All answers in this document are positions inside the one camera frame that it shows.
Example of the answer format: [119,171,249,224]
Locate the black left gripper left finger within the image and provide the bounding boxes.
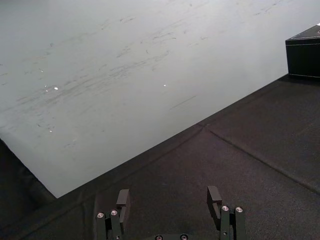
[95,188,131,240]

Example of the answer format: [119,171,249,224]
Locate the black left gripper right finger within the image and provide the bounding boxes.
[206,185,247,240]

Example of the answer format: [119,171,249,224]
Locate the black table cloth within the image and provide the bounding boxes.
[0,74,320,240]

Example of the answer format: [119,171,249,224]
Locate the black box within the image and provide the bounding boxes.
[285,24,320,80]

